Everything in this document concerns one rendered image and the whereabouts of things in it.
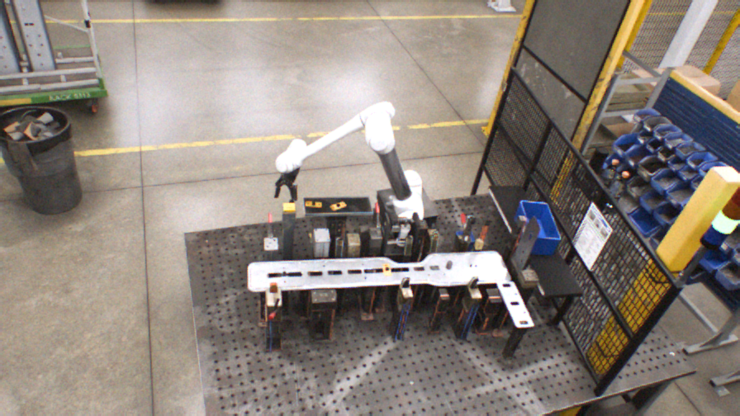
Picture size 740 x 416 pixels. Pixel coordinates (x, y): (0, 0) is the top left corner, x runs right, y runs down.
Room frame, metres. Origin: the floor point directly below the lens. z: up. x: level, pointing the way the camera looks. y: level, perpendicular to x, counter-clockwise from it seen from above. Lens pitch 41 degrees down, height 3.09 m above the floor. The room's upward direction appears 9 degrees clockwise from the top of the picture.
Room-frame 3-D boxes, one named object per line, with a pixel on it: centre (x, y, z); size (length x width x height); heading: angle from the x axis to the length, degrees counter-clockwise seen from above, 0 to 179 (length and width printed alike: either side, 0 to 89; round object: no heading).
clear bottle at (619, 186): (2.26, -1.21, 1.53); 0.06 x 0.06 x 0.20
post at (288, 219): (2.15, 0.42, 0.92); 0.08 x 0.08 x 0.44; 16
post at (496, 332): (1.94, -0.79, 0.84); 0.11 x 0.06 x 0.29; 16
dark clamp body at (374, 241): (2.14, -0.05, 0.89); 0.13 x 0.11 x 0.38; 16
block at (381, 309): (1.97, -0.14, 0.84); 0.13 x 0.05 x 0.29; 16
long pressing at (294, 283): (1.95, -0.12, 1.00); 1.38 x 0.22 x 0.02; 106
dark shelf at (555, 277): (2.40, -0.95, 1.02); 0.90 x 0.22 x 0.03; 16
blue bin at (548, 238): (2.38, -0.95, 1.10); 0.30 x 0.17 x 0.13; 6
